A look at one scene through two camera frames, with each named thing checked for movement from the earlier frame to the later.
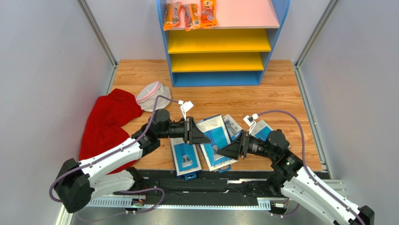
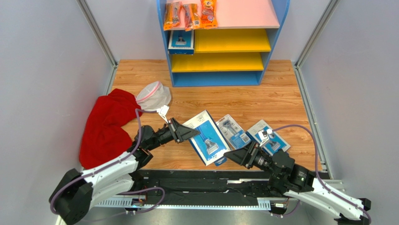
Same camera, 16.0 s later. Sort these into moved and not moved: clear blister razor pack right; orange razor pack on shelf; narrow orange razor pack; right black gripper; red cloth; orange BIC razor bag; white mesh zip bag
Moved: right black gripper
Not moved: white mesh zip bag; red cloth; orange razor pack on shelf; clear blister razor pack right; narrow orange razor pack; orange BIC razor bag
